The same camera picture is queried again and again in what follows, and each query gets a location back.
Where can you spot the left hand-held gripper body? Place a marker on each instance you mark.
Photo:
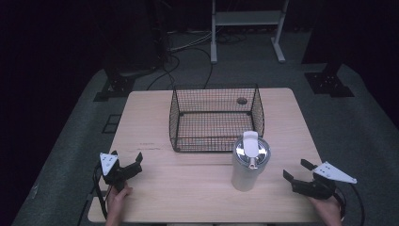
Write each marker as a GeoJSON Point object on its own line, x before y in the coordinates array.
{"type": "Point", "coordinates": [120, 173]}

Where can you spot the person's left hand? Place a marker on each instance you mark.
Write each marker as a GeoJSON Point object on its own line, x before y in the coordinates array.
{"type": "Point", "coordinates": [116, 202]}

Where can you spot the dark round table grommet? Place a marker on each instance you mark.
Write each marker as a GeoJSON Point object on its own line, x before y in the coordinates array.
{"type": "Point", "coordinates": [242, 100]}

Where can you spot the white metal stand frame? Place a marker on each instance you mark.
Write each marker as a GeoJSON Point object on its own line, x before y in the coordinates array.
{"type": "Point", "coordinates": [247, 18]}

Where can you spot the white tumbler with lid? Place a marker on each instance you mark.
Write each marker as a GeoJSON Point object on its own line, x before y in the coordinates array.
{"type": "Point", "coordinates": [249, 163]}

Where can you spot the black stand with base plate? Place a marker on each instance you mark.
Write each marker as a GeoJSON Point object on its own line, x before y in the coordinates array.
{"type": "Point", "coordinates": [122, 83]}
{"type": "Point", "coordinates": [327, 82]}

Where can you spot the person's right hand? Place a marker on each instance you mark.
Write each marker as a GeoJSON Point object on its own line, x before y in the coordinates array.
{"type": "Point", "coordinates": [327, 212]}

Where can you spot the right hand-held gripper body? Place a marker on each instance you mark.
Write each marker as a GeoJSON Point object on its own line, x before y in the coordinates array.
{"type": "Point", "coordinates": [323, 183]}

